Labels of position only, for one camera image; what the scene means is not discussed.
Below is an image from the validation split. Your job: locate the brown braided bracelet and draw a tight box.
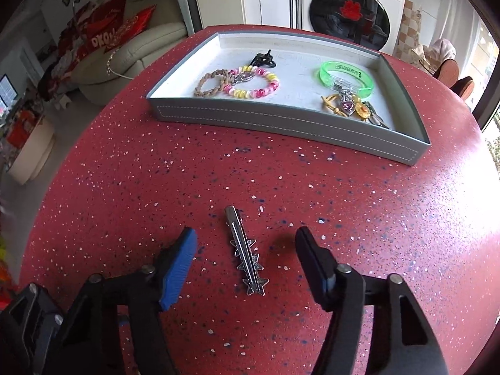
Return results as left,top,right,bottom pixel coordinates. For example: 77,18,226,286
194,69,229,98

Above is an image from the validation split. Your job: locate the grey jewelry tray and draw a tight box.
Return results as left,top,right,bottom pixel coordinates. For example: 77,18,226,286
146,24,431,166

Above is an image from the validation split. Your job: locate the sunflower hair clip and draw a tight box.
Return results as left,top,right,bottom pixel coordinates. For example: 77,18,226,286
356,102,378,120

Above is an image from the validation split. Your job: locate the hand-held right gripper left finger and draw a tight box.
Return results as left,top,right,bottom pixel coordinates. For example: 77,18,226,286
43,227,198,375

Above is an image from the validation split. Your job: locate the white round ottoman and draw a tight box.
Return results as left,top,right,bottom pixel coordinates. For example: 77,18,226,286
6,115,55,184

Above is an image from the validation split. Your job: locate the red blanket pile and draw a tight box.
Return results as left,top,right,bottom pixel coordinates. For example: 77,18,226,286
55,0,129,75

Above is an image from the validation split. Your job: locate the beige hat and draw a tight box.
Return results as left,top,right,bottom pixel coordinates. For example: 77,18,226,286
410,43,436,75

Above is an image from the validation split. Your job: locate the brown slipper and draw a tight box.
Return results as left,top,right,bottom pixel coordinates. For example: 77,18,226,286
453,76,475,106
435,58,461,87

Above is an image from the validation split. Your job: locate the grey metal hair clip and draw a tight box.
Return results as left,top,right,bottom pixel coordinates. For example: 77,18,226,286
367,103,391,129

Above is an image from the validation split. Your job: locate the green translucent bangle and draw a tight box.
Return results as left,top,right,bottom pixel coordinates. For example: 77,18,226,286
314,60,376,100

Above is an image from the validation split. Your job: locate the white washing machine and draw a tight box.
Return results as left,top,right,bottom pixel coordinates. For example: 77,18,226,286
299,0,407,53

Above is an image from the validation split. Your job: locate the yellow cord knot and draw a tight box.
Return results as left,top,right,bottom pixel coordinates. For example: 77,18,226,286
321,94,346,117

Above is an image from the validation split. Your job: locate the black hair claw clip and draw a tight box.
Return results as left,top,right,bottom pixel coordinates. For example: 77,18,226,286
250,49,276,68

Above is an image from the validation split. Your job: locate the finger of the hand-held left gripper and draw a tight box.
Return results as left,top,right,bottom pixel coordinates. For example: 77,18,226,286
0,284,63,375

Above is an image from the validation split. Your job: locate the pink yellow spiral bracelet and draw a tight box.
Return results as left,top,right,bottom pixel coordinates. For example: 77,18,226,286
223,65,281,100

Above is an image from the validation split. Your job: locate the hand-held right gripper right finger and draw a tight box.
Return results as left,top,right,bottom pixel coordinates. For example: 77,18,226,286
295,227,450,375

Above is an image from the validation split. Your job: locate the red printed cushion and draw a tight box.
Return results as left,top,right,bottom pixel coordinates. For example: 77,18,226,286
84,16,126,53

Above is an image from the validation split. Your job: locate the checkered cloth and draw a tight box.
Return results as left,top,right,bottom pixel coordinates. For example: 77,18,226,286
392,0,424,63

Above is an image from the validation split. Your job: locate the small silver charm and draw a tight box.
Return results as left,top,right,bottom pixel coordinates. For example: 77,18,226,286
233,68,254,87

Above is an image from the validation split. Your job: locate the silver star hair clip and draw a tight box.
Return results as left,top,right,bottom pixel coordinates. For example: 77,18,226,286
224,205,270,297

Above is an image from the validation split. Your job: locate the beige sofa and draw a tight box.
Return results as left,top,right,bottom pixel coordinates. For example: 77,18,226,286
72,0,188,106

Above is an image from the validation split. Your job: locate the pale pink hat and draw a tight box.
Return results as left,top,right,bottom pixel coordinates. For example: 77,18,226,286
430,38,457,71

